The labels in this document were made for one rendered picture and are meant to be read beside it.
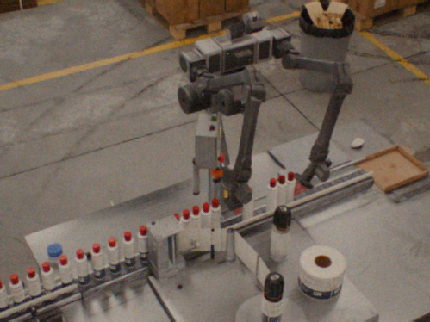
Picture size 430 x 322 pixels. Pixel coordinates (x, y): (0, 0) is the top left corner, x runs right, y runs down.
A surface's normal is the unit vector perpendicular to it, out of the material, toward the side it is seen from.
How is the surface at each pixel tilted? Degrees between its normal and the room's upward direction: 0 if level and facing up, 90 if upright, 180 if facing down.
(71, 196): 0
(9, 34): 0
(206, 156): 90
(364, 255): 0
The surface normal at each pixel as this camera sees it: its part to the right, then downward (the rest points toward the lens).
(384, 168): 0.02, -0.77
